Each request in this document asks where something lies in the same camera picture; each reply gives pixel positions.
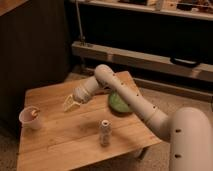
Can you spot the wooden table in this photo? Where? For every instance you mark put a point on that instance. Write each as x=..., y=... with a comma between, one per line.
x=70, y=140

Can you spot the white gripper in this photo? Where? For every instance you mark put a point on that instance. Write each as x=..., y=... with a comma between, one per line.
x=79, y=95

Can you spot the green bowl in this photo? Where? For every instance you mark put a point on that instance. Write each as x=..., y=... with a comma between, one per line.
x=117, y=104

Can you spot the wooden shelf unit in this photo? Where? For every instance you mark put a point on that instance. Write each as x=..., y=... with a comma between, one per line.
x=147, y=41

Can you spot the small clear plastic bottle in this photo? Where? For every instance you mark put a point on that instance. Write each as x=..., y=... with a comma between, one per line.
x=104, y=132

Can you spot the metal pole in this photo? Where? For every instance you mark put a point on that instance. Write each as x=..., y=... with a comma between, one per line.
x=82, y=38

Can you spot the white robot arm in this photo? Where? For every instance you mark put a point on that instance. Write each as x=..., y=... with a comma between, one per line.
x=189, y=131

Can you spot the black handle on shelf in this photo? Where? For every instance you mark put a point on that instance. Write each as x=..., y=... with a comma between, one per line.
x=185, y=63

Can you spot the white paper cup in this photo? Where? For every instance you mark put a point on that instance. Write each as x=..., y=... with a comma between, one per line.
x=29, y=117

